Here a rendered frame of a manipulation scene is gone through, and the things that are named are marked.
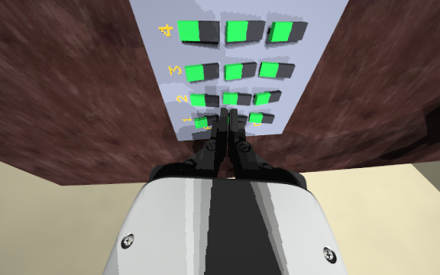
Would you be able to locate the grey switch panel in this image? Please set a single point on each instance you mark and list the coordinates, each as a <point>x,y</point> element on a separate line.
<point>178,36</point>

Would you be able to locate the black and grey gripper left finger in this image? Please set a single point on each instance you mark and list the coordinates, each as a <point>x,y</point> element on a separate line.
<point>205,162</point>

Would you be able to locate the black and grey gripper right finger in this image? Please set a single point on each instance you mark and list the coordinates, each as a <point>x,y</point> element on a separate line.
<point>247,164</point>

